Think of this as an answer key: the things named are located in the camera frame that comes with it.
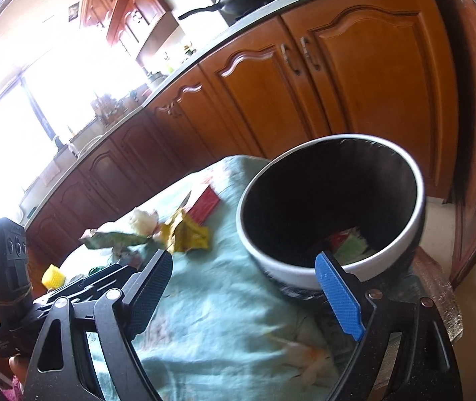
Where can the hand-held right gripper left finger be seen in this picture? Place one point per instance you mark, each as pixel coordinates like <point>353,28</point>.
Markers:
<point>150,288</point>

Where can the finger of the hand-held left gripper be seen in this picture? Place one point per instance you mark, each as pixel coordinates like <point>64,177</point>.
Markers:
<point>70,292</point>
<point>110,273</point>

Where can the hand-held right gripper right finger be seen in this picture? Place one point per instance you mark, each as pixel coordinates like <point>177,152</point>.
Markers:
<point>340,296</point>

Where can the green wrapper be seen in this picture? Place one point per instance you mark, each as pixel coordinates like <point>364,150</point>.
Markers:
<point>112,238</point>

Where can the white-rimmed trash bin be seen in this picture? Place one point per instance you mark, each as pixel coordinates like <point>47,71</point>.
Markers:
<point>288,273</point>

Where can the white tissue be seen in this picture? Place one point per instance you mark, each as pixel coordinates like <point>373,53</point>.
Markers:
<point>143,219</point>

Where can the yellow wrapper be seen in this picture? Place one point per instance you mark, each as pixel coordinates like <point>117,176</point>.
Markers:
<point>187,234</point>

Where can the black bin liner bag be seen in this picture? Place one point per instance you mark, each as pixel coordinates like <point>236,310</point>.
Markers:
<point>304,200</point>

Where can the person's left hand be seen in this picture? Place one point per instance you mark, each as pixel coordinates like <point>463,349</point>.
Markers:
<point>17,369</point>

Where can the yellow bumpy object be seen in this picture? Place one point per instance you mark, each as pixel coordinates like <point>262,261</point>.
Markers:
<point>53,277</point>

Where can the red and green packet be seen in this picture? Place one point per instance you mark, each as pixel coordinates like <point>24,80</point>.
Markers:
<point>348,244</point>

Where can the light green floral tablecloth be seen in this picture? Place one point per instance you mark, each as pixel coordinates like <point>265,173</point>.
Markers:
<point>221,300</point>

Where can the sink faucet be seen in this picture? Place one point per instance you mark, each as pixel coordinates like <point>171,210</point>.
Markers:
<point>59,142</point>

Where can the knife block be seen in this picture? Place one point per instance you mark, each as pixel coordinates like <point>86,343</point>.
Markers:
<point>104,108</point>

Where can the bright kitchen window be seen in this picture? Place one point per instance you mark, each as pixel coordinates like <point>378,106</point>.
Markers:
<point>74,83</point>

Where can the white kettle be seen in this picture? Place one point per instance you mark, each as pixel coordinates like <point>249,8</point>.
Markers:
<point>156,80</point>

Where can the wooden base cabinets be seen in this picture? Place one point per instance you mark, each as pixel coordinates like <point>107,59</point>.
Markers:
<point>263,92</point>

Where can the condiment bottle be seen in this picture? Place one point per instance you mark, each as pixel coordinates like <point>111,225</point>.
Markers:
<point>187,50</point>

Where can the square ceiling vent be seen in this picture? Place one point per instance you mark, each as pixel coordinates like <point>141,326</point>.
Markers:
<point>74,11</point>

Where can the wooden door frame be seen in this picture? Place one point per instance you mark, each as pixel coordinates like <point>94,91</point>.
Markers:
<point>472,133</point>

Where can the wooden wall cabinets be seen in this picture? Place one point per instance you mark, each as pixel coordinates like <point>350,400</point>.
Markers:
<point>137,12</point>

